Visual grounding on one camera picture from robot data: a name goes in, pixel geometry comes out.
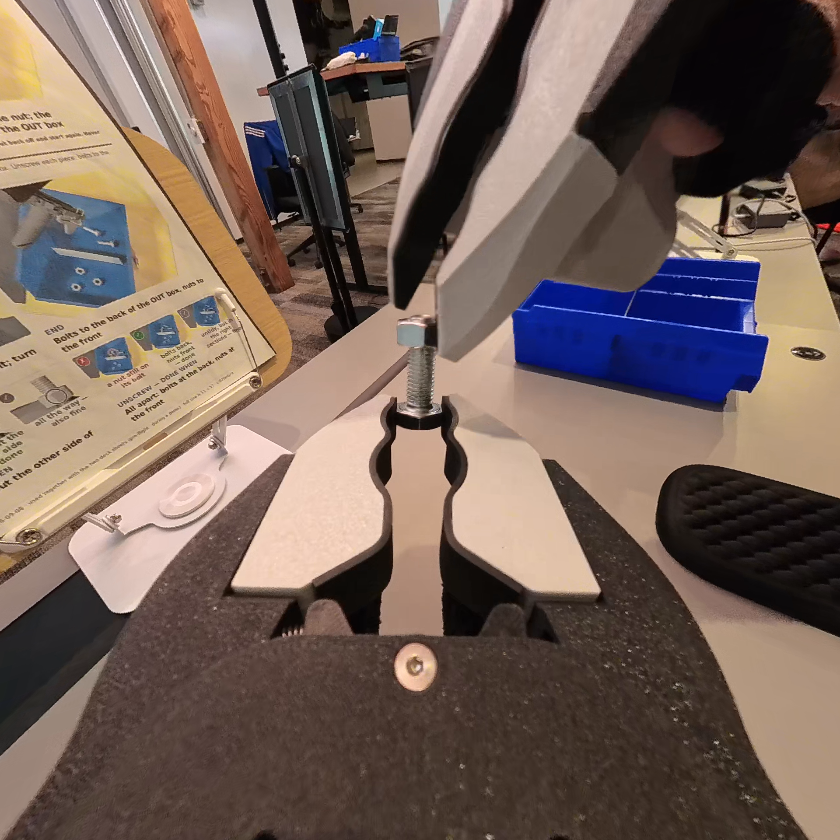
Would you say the white page holder bar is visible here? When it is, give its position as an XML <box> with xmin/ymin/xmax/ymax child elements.
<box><xmin>0</xmin><ymin>373</ymin><xmax>263</xmax><ymax>553</ymax></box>

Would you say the dark monitor on stand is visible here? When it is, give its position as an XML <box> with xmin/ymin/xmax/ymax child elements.
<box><xmin>266</xmin><ymin>64</ymin><xmax>389</xmax><ymax>342</ymax></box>

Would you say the black office chair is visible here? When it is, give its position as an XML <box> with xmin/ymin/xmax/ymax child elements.
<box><xmin>264</xmin><ymin>164</ymin><xmax>364</xmax><ymax>269</ymax></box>

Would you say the blue plastic bin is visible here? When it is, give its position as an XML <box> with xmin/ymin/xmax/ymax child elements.
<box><xmin>338</xmin><ymin>34</ymin><xmax>401</xmax><ymax>61</ymax></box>
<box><xmin>511</xmin><ymin>257</ymin><xmax>770</xmax><ymax>403</ymax></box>

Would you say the person's right forearm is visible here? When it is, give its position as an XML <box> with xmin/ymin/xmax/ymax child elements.
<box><xmin>784</xmin><ymin>98</ymin><xmax>840</xmax><ymax>211</ymax></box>

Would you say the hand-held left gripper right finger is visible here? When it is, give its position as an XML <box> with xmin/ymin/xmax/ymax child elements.
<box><xmin>440</xmin><ymin>394</ymin><xmax>602</xmax><ymax>635</ymax></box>

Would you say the silver hex nut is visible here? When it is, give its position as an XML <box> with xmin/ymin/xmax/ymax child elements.
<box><xmin>394</xmin><ymin>403</ymin><xmax>447</xmax><ymax>432</ymax></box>

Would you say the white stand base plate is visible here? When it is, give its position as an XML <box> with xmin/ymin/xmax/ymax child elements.
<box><xmin>67</xmin><ymin>423</ymin><xmax>294</xmax><ymax>616</ymax></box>

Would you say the silver hex bolt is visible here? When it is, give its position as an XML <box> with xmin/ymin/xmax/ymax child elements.
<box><xmin>395</xmin><ymin>314</ymin><xmax>439</xmax><ymax>411</ymax></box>

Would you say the printed instruction sheet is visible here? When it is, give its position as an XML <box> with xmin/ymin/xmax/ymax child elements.
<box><xmin>0</xmin><ymin>0</ymin><xmax>277</xmax><ymax>549</ymax></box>

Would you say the person's right hand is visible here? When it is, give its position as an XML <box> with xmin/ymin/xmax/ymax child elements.
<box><xmin>658</xmin><ymin>107</ymin><xmax>724</xmax><ymax>160</ymax></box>

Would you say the wooden post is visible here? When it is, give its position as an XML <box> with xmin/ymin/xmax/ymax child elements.
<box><xmin>146</xmin><ymin>0</ymin><xmax>296</xmax><ymax>294</ymax></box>

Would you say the grey power adapter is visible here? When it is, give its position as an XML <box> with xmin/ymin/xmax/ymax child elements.
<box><xmin>734</xmin><ymin>197</ymin><xmax>800</xmax><ymax>231</ymax></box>

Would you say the black foam pad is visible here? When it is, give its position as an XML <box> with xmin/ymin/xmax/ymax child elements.
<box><xmin>655</xmin><ymin>462</ymin><xmax>840</xmax><ymax>639</ymax></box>

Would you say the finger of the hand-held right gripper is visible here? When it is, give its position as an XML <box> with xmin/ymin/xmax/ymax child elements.
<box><xmin>386</xmin><ymin>0</ymin><xmax>547</xmax><ymax>311</ymax></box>
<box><xmin>435</xmin><ymin>0</ymin><xmax>651</xmax><ymax>363</ymax></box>

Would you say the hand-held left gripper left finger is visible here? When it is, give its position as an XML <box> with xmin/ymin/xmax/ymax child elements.
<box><xmin>230</xmin><ymin>394</ymin><xmax>397</xmax><ymax>634</ymax></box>

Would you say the blue jacket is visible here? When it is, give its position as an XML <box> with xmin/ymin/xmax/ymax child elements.
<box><xmin>243</xmin><ymin>119</ymin><xmax>291</xmax><ymax>223</ymax></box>

